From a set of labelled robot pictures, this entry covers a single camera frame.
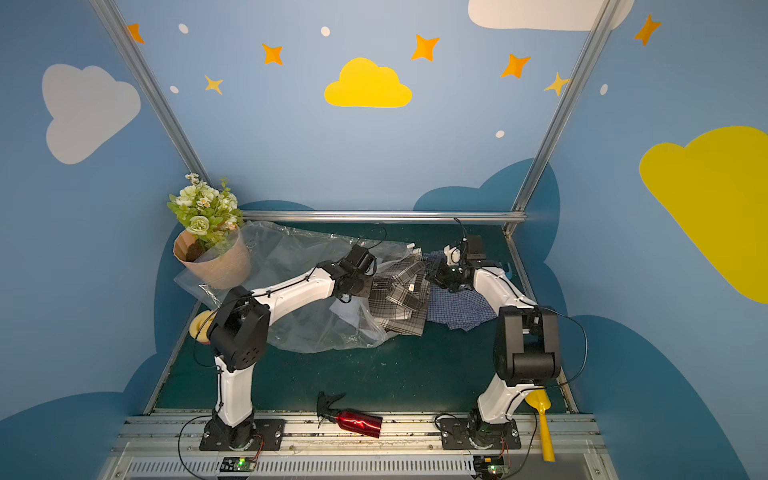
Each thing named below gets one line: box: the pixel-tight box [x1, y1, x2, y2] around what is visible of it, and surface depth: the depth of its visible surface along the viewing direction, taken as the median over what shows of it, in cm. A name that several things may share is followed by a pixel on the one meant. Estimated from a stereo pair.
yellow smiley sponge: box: [189, 310, 218, 344], surface depth 91 cm
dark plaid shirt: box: [368, 254, 431, 337], surface depth 94 cm
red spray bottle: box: [316, 391, 383, 438], surface depth 76 cm
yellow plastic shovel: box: [525, 388, 555, 463], surface depth 75 cm
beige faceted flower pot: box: [173, 225, 252, 290], surface depth 93 cm
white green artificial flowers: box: [166, 173, 244, 250], surface depth 88 cm
